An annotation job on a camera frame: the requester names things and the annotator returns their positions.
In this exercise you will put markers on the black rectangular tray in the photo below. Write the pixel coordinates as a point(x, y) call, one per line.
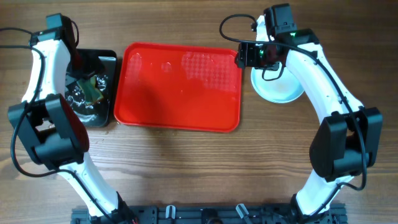
point(96, 115)

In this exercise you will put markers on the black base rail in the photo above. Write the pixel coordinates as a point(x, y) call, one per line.
point(265, 214)

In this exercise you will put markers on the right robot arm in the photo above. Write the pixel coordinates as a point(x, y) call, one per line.
point(287, 62)

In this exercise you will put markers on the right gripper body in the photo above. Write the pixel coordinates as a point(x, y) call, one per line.
point(257, 56)

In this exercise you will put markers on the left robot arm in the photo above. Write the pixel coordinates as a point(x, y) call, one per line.
point(50, 131)

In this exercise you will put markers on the white plate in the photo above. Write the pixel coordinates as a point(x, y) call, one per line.
point(276, 86)

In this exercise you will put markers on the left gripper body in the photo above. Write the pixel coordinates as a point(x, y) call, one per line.
point(81, 66)

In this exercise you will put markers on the green yellow sponge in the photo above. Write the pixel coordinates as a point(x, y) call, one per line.
point(90, 91)

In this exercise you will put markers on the red plastic tray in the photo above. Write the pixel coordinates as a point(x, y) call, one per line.
point(179, 87)

